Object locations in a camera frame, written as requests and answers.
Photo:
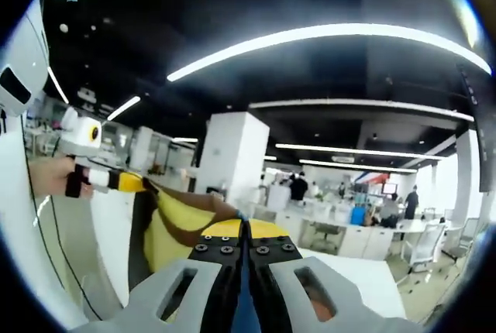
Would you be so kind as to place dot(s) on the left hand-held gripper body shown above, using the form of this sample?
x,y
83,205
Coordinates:
x,y
83,135

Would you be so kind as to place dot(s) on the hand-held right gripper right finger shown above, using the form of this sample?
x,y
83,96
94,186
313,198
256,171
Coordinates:
x,y
279,271

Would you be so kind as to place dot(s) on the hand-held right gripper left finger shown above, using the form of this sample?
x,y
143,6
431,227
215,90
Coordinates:
x,y
217,271

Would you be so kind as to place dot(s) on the yellow garment grey blue sleeves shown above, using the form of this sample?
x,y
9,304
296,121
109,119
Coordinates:
x,y
170,213

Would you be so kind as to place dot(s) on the person's left hand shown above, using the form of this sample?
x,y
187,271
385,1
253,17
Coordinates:
x,y
50,176

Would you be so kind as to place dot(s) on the white ceiling light strip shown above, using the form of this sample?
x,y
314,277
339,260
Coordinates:
x,y
329,33
124,107
356,165
356,150
58,85

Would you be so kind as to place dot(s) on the person's white shirt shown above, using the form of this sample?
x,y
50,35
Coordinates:
x,y
77,240

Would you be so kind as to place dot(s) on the white desk row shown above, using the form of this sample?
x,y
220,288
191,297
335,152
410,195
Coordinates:
x,y
356,240

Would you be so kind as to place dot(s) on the blue bin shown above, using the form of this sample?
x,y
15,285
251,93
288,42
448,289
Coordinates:
x,y
358,216

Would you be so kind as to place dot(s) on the white worn device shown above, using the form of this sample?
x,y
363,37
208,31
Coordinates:
x,y
23,46

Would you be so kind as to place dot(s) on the white square pillar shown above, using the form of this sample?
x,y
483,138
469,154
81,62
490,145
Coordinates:
x,y
232,155

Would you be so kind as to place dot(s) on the white office chair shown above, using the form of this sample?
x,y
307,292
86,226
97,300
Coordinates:
x,y
463,236
424,244

